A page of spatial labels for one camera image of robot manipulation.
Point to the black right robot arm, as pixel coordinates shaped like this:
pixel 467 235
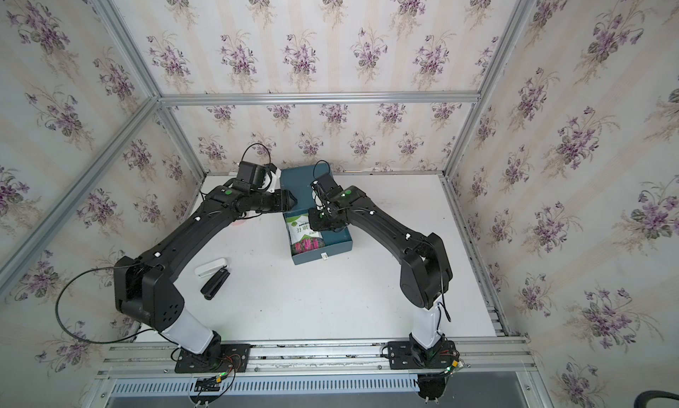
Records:
pixel 425 271

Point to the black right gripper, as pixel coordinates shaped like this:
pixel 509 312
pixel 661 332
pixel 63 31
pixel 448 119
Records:
pixel 315 226

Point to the aluminium mounting rail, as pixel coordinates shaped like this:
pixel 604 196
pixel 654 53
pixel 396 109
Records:
pixel 325 357

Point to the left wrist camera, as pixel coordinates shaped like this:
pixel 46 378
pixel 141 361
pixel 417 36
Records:
pixel 253 177

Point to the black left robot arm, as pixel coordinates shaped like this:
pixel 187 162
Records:
pixel 144 288

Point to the aluminium frame profiles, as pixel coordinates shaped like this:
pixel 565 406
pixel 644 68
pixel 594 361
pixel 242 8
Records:
pixel 159 104

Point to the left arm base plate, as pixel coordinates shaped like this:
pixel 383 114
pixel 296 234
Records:
pixel 215 360

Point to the white stapler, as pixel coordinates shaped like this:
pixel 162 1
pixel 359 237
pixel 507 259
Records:
pixel 210 268

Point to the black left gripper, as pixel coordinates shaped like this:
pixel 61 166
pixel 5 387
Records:
pixel 282 202

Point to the green white seed bag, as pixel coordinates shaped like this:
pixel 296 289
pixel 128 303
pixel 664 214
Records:
pixel 302 237

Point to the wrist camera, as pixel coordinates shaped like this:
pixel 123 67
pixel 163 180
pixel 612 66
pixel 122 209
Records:
pixel 253 177
pixel 325 187

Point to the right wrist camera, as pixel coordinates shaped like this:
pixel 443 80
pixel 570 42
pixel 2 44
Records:
pixel 325 187

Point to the white perforated cable duct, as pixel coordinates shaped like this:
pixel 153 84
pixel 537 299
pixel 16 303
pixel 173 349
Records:
pixel 269 385

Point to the teal drawer cabinet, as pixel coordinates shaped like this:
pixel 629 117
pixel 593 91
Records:
pixel 298 180

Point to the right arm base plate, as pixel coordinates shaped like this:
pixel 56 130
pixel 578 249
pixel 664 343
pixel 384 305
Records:
pixel 406 355

